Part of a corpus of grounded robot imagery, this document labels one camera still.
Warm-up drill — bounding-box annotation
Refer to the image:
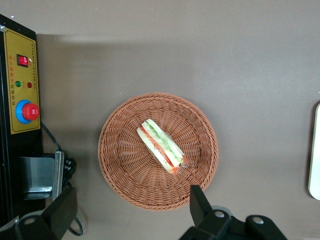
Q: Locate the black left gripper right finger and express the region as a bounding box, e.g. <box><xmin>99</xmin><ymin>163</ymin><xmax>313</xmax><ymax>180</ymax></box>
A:
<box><xmin>178</xmin><ymin>184</ymin><xmax>288</xmax><ymax>240</ymax></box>

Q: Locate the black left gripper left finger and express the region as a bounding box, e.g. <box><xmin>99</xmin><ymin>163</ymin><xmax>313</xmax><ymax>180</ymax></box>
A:
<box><xmin>0</xmin><ymin>186</ymin><xmax>79</xmax><ymax>240</ymax></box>

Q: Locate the red rocker power switch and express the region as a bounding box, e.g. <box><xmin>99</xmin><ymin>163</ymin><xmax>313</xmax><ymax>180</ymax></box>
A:
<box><xmin>16</xmin><ymin>53</ymin><xmax>29</xmax><ymax>68</ymax></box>

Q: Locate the black power plug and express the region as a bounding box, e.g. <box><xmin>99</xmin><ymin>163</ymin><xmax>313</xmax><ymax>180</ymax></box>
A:
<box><xmin>62</xmin><ymin>156</ymin><xmax>78</xmax><ymax>181</ymax></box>

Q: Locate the black power cable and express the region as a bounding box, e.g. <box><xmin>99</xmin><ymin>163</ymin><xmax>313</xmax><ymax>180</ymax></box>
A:
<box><xmin>40</xmin><ymin>120</ymin><xmax>84</xmax><ymax>237</ymax></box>

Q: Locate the round brown wicker basket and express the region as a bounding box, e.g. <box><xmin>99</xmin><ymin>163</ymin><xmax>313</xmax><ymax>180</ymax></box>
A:
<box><xmin>97</xmin><ymin>92</ymin><xmax>219</xmax><ymax>212</ymax></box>

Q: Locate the yellow control panel label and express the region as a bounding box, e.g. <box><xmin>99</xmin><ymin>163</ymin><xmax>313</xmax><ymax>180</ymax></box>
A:
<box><xmin>3</xmin><ymin>27</ymin><xmax>42</xmax><ymax>135</ymax></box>

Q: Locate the cream white plastic tray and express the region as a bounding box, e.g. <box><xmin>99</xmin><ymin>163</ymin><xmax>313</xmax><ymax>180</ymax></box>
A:
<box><xmin>307</xmin><ymin>100</ymin><xmax>320</xmax><ymax>201</ymax></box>

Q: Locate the plastic-wrapped sandwich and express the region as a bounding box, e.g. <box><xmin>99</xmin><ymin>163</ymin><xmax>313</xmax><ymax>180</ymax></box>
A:
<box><xmin>136</xmin><ymin>118</ymin><xmax>190</xmax><ymax>175</ymax></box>

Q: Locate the grey metal bracket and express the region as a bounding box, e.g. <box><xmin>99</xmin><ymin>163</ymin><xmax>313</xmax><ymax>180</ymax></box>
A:
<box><xmin>20</xmin><ymin>151</ymin><xmax>65</xmax><ymax>201</ymax></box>

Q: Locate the black appliance cabinet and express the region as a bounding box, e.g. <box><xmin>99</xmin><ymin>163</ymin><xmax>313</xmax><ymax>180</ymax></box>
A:
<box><xmin>0</xmin><ymin>13</ymin><xmax>47</xmax><ymax>227</ymax></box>

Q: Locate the red knob on blue base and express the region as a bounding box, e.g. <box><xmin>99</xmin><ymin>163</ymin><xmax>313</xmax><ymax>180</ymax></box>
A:
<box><xmin>15</xmin><ymin>99</ymin><xmax>40</xmax><ymax>125</ymax></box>

